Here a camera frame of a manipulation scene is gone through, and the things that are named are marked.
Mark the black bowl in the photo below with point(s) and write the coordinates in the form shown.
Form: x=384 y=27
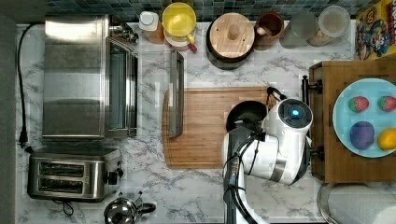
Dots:
x=248 y=114

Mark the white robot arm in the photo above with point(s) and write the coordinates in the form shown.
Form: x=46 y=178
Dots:
x=270 y=144

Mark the bamboo cutting board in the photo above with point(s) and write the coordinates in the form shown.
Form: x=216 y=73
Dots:
x=204 y=124

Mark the metal baking tray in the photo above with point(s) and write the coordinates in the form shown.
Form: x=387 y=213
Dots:
x=176 y=94

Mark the white and red mug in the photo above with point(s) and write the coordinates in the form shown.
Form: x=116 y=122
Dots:
x=178 y=43

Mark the black pot with wooden lid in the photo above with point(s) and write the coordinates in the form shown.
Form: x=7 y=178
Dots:
x=229 y=40

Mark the yellow mug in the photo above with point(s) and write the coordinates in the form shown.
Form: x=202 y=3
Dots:
x=179 y=20

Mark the white capped juice bottle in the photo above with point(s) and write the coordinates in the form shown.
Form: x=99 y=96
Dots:
x=151 y=27

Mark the brown wooden utensil cup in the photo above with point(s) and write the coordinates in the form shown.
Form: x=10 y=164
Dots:
x=268 y=28

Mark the stainless steel toaster oven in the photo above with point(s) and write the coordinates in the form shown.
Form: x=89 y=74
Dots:
x=90 y=78

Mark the stainless steel two-slot toaster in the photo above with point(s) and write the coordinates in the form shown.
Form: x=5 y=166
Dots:
x=78 y=175

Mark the clear glass jar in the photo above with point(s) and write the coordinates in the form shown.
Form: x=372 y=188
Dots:
x=301 y=27

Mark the light blue plate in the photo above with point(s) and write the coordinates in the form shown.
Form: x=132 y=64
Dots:
x=343 y=118

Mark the left toy strawberry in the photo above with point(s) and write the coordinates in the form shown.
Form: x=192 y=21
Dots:
x=358 y=104

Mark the toy strawberry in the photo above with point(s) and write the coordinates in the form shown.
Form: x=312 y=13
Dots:
x=387 y=103
x=358 y=104

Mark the clear plastic lidded jar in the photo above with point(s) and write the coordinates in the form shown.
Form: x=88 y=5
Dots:
x=333 y=22

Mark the purple toy fruit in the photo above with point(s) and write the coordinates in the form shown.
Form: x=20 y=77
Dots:
x=362 y=134

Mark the paper towel roll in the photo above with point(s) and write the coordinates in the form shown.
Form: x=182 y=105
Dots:
x=355 y=204

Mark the right toy strawberry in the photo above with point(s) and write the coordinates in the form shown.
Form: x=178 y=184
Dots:
x=387 y=103

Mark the yellow toy lemon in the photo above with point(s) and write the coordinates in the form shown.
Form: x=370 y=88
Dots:
x=387 y=139

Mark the colourful cereal box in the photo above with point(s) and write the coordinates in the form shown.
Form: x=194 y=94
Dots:
x=376 y=31

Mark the steel kettle with black handle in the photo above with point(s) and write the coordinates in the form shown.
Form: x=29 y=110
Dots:
x=127 y=209

